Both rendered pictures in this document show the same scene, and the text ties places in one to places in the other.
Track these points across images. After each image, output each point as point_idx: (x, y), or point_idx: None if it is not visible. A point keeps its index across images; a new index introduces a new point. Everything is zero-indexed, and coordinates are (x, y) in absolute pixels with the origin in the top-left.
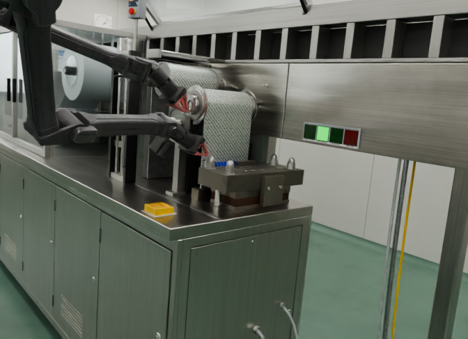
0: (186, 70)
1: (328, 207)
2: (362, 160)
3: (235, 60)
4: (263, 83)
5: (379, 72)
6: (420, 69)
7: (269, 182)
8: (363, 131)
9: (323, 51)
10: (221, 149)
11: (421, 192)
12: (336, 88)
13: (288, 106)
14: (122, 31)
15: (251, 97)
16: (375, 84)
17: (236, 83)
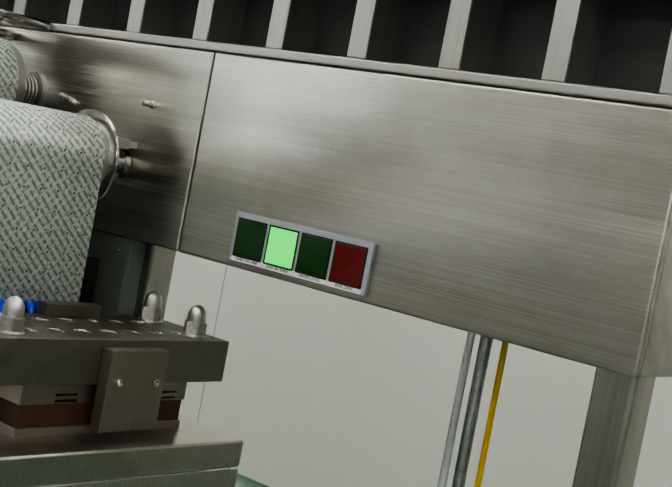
0: None
1: (339, 461)
2: (438, 337)
3: (79, 26)
4: (145, 99)
5: (428, 101)
6: (521, 107)
7: (124, 365)
8: (379, 250)
9: (304, 33)
10: (1, 264)
11: (580, 435)
12: (325, 132)
13: (203, 165)
14: None
15: (104, 132)
16: (416, 132)
17: (75, 89)
